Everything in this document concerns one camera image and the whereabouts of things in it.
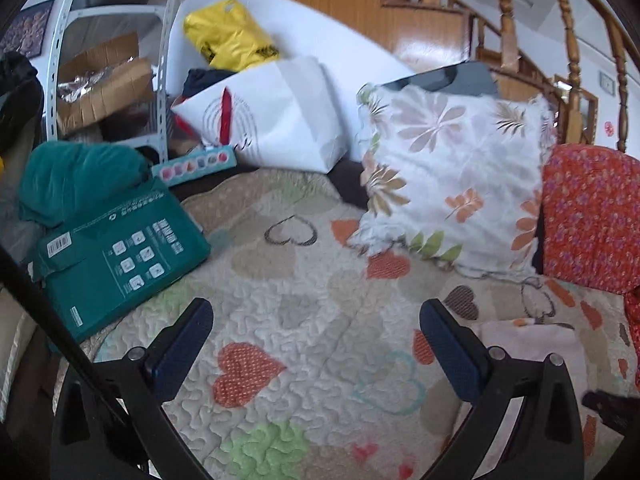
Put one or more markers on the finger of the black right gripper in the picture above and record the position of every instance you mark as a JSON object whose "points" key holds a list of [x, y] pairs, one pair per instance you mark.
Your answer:
{"points": [[618, 413]]}

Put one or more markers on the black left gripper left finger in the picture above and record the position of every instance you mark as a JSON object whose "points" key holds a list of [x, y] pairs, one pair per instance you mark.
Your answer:
{"points": [[121, 431]]}

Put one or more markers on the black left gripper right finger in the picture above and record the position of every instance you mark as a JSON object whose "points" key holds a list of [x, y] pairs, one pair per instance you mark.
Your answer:
{"points": [[546, 439]]}

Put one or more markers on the pale pink sweater grey trim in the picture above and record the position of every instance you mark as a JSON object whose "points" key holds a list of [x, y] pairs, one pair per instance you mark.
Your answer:
{"points": [[524, 339]]}

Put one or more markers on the green cardboard box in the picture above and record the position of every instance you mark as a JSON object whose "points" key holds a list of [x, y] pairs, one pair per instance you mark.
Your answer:
{"points": [[107, 260]]}

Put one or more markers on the heart patchwork quilt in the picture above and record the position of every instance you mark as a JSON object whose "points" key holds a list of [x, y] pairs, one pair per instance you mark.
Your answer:
{"points": [[316, 367]]}

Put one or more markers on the red floral blanket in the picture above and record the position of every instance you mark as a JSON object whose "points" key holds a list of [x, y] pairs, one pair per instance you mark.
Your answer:
{"points": [[590, 255]]}

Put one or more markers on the teal fabric bundle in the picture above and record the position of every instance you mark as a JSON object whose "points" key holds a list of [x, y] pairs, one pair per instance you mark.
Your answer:
{"points": [[62, 178]]}

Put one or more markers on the light blue paint box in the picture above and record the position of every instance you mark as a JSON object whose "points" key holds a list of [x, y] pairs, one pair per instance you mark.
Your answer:
{"points": [[195, 165]]}

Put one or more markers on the white floral pillow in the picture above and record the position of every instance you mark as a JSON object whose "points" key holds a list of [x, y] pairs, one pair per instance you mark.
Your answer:
{"points": [[456, 179]]}

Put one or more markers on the brown cardboard box on shelf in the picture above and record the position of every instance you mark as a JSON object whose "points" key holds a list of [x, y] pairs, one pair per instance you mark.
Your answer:
{"points": [[101, 82]]}

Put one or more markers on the white paper shopping bag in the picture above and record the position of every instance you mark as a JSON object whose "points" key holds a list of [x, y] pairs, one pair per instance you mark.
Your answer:
{"points": [[280, 115]]}

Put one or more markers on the wooden staircase railing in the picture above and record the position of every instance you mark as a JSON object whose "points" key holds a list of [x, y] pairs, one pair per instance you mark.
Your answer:
{"points": [[574, 48]]}

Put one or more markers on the yellow plastic bag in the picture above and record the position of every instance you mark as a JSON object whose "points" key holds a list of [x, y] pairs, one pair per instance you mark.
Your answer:
{"points": [[228, 37]]}

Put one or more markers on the white metal shelf rack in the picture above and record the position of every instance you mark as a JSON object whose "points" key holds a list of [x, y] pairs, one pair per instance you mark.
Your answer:
{"points": [[83, 24]]}

